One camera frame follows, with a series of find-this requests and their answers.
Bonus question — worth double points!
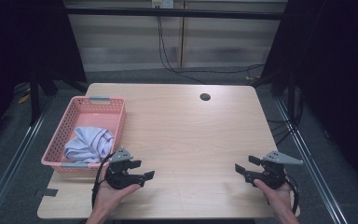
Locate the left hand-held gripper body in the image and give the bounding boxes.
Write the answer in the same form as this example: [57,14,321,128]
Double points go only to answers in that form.
[104,147,146,190]

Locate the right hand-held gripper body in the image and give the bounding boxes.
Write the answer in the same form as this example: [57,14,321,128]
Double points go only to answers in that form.
[244,150,304,190]

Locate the white printed towel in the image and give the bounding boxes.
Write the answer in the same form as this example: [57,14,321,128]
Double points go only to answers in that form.
[63,125,116,164]

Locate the pink plastic basket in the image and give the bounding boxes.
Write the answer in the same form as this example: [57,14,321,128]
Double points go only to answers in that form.
[40,95,127,174]

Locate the person's left hand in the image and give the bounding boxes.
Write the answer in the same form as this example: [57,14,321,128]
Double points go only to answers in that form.
[92,163,145,216]

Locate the person's right hand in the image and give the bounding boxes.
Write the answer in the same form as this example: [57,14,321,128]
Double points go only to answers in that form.
[253,178,294,214]

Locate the black metal stand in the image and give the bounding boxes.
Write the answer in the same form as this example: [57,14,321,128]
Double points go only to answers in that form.
[28,69,42,127]
[286,69,296,120]

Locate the black tape piece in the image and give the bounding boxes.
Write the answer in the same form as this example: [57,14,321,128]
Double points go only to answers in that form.
[34,188,59,199]

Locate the black curtain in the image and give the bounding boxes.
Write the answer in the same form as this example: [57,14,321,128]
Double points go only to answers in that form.
[259,0,358,190]
[0,0,88,150]

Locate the black horizontal bar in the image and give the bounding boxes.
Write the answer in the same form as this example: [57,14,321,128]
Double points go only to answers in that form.
[64,7,288,21]

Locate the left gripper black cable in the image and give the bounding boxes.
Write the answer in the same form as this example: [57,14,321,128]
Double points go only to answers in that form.
[90,153,116,210]

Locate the metal floor rail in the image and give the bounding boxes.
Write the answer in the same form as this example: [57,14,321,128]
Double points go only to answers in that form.
[274,97,350,224]
[0,96,56,224]

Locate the black floor cables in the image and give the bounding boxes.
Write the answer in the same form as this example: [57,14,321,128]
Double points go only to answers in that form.
[266,87,305,147]

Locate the black wall cable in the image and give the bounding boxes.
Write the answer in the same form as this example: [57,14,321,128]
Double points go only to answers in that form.
[157,15,266,85]

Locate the white wall socket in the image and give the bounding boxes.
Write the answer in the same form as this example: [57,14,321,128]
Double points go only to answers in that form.
[151,0,175,9]

